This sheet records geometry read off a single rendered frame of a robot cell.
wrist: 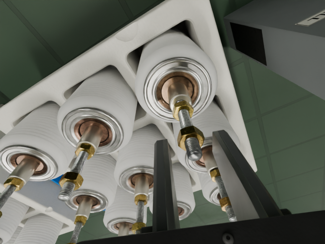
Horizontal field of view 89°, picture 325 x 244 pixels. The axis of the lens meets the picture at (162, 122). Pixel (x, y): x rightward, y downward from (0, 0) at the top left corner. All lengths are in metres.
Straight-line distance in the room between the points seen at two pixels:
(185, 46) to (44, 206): 0.53
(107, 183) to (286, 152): 0.65
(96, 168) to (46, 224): 0.32
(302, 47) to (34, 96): 0.36
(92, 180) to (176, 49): 0.25
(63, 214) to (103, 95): 0.46
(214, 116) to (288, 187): 0.77
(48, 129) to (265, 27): 0.34
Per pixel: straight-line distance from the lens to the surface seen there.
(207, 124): 0.24
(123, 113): 0.21
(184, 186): 0.37
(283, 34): 0.26
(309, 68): 0.25
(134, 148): 0.28
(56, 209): 0.60
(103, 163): 0.35
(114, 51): 0.25
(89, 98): 0.21
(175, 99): 0.16
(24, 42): 0.52
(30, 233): 0.62
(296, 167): 0.89
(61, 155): 0.29
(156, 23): 0.24
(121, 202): 0.41
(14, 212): 0.58
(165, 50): 0.18
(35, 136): 0.28
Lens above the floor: 0.42
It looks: 55 degrees down
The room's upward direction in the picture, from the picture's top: 176 degrees clockwise
